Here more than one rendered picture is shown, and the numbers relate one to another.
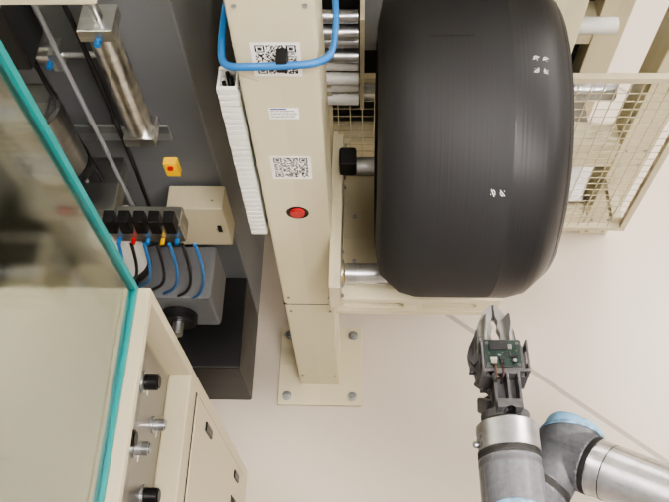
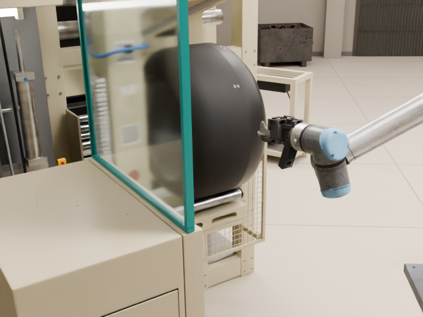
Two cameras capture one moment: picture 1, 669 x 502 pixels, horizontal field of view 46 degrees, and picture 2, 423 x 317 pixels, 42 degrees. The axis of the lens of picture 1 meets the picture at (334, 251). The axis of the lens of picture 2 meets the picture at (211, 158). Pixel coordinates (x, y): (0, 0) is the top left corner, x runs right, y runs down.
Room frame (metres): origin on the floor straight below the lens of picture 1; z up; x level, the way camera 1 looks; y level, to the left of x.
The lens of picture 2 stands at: (-0.80, 0.95, 1.83)
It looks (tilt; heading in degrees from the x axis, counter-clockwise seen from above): 21 degrees down; 323
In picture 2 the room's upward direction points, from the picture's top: 1 degrees counter-clockwise
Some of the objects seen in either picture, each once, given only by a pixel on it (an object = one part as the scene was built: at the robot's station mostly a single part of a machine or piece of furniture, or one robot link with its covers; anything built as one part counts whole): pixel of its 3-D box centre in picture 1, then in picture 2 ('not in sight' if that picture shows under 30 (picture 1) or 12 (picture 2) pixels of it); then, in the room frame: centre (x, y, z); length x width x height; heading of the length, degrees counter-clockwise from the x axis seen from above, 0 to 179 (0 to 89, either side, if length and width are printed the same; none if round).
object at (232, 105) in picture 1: (248, 160); not in sight; (0.88, 0.15, 1.19); 0.05 x 0.04 x 0.48; 176
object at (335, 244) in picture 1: (337, 217); not in sight; (0.92, -0.01, 0.90); 0.40 x 0.03 x 0.10; 176
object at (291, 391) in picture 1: (321, 365); not in sight; (0.91, 0.07, 0.01); 0.27 x 0.27 x 0.02; 86
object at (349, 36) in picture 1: (322, 43); (96, 142); (1.30, 0.00, 1.05); 0.20 x 0.15 x 0.30; 86
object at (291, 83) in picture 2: not in sight; (272, 115); (2.72, -2.39, 0.40); 0.60 x 0.35 x 0.80; 19
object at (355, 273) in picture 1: (420, 274); (204, 203); (0.77, -0.18, 0.90); 0.35 x 0.05 x 0.05; 86
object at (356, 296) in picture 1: (416, 287); (203, 218); (0.77, -0.18, 0.83); 0.36 x 0.09 x 0.06; 86
